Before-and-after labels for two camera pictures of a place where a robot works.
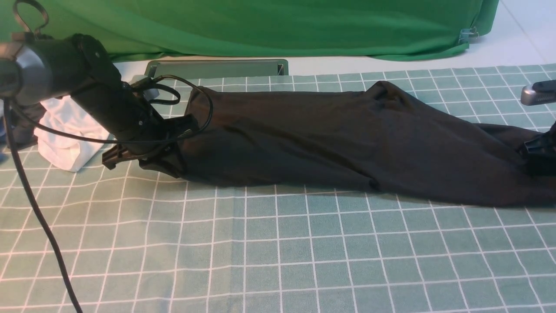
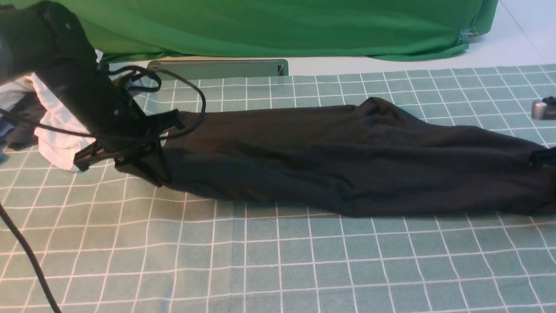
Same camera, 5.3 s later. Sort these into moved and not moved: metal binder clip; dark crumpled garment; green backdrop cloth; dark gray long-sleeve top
Moved: dark gray long-sleeve top
Not moved: green backdrop cloth; dark crumpled garment; metal binder clip
